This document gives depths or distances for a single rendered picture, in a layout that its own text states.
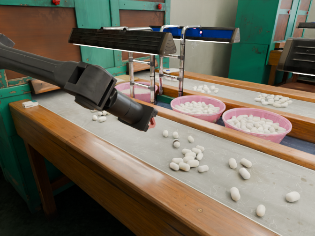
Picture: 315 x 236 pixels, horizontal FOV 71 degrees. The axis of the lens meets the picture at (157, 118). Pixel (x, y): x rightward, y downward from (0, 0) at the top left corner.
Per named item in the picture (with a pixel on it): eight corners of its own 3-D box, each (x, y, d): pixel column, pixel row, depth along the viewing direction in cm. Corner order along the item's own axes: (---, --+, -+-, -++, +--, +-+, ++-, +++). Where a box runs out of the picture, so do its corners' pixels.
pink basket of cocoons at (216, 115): (220, 137, 97) (222, 118, 93) (162, 128, 105) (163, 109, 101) (225, 114, 120) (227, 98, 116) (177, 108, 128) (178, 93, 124)
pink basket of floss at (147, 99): (157, 109, 127) (158, 93, 123) (111, 109, 127) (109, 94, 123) (157, 95, 151) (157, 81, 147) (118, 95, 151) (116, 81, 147)
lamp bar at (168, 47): (162, 55, 73) (162, 32, 70) (67, 43, 111) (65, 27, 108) (176, 53, 79) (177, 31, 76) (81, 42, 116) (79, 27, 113)
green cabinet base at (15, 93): (33, 217, 140) (-7, 90, 106) (4, 179, 173) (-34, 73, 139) (167, 138, 233) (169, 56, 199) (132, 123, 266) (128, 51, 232)
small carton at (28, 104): (25, 108, 104) (24, 104, 103) (22, 106, 106) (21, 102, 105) (38, 105, 108) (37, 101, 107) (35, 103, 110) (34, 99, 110)
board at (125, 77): (99, 89, 133) (99, 87, 132) (85, 84, 142) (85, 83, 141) (138, 79, 155) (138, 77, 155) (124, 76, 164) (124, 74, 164)
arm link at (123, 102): (108, 110, 47) (118, 86, 48) (88, 104, 51) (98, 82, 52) (127, 120, 52) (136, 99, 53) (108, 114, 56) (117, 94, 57)
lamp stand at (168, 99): (181, 107, 130) (185, 25, 111) (156, 100, 142) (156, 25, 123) (198, 99, 143) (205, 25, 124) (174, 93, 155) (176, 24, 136)
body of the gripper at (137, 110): (131, 101, 63) (113, 90, 57) (158, 110, 57) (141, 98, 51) (121, 121, 62) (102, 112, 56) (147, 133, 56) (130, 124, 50)
